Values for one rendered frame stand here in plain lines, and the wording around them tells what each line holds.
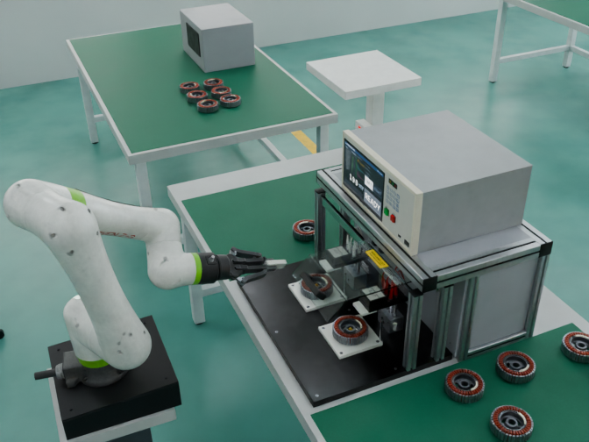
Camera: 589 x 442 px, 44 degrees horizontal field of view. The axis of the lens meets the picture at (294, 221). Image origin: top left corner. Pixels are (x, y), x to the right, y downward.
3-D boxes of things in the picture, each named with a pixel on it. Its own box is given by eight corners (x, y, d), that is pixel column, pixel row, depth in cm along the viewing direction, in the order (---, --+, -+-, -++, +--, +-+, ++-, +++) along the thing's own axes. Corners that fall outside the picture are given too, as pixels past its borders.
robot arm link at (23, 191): (14, 234, 165) (30, 183, 164) (-13, 216, 172) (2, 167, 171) (79, 243, 179) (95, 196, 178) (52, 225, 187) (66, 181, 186)
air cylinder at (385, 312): (388, 333, 228) (389, 320, 225) (377, 319, 234) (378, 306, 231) (402, 329, 230) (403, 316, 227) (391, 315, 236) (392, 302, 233)
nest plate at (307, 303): (306, 312, 237) (306, 310, 237) (287, 287, 249) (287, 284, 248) (346, 300, 242) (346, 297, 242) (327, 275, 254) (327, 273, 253)
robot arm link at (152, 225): (60, 240, 184) (88, 225, 178) (56, 198, 187) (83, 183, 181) (164, 253, 213) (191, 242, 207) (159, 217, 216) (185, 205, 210)
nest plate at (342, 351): (339, 360, 219) (339, 356, 218) (318, 329, 230) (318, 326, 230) (382, 345, 224) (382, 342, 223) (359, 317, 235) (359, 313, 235)
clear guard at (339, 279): (327, 323, 197) (327, 306, 194) (292, 274, 216) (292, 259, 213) (429, 291, 208) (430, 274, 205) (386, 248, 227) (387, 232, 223)
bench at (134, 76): (148, 282, 378) (128, 155, 338) (84, 140, 521) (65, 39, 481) (336, 233, 415) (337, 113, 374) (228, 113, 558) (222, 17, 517)
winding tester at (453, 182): (411, 256, 204) (416, 194, 193) (341, 187, 238) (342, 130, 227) (522, 224, 217) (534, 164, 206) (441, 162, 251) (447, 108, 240)
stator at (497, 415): (500, 447, 192) (501, 438, 190) (482, 416, 202) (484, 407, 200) (538, 441, 194) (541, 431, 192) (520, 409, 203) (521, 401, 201)
